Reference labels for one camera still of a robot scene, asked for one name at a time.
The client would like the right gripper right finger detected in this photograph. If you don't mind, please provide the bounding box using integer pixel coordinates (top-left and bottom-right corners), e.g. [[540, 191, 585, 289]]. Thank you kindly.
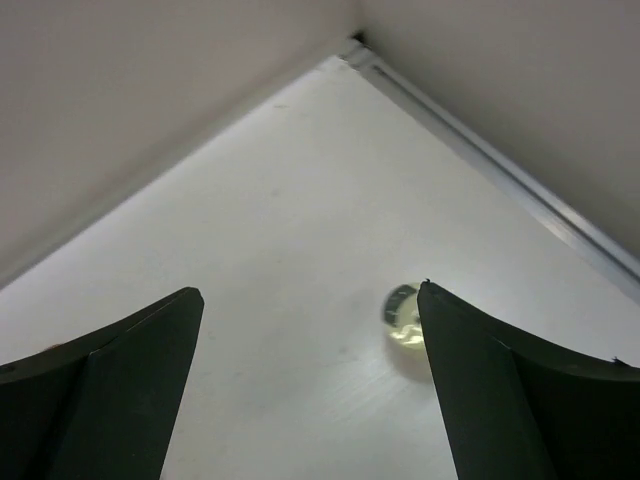
[[417, 281, 639, 479]]

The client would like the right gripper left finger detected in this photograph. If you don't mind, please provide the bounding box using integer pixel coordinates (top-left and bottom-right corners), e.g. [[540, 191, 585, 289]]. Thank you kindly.
[[1, 287, 204, 480]]

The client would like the yellow-cap bottle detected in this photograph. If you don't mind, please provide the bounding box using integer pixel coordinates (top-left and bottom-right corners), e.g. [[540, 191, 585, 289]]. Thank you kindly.
[[381, 281, 432, 385]]

